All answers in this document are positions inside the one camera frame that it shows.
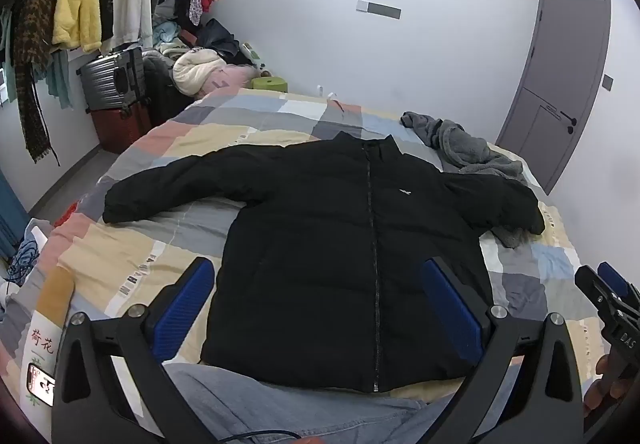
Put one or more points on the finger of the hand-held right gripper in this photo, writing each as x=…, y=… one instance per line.
x=592, y=291
x=611, y=275

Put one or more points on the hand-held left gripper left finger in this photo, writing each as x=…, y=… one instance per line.
x=185, y=304

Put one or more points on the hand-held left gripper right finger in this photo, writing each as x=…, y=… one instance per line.
x=450, y=309

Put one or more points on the black puffer jacket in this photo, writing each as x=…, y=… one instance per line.
x=310, y=249

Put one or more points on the light blue clothes pile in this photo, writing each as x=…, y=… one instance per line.
x=167, y=34

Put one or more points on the person's right hand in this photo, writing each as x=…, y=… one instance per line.
x=612, y=386

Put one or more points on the patchwork bed quilt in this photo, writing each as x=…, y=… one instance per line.
x=150, y=264

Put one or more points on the person's jeans legs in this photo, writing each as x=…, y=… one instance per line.
x=260, y=409

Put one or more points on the orange white printed cloth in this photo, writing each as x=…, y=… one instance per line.
x=52, y=304

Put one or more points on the grey fleece garment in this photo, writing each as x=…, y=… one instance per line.
x=465, y=149

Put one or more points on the smartphone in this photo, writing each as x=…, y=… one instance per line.
x=41, y=384

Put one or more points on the red suitcase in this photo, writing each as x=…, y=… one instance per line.
x=120, y=129

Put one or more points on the blue curtain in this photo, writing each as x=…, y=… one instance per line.
x=10, y=219

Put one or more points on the grey door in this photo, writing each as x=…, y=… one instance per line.
x=560, y=74

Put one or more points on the pink garment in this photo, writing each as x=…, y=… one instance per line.
x=232, y=77

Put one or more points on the cream fleece blanket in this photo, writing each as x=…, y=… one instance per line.
x=195, y=72

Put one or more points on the green foam roll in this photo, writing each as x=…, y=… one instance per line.
x=270, y=84

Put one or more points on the silver suitcase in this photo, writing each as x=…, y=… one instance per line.
x=107, y=79

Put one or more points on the teal hanging garment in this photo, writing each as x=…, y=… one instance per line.
x=60, y=74

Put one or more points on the brown patterned scarf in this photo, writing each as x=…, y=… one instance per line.
x=32, y=34

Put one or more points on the grey wall switch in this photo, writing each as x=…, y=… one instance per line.
x=608, y=82

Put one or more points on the grey white wall panel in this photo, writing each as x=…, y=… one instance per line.
x=382, y=10

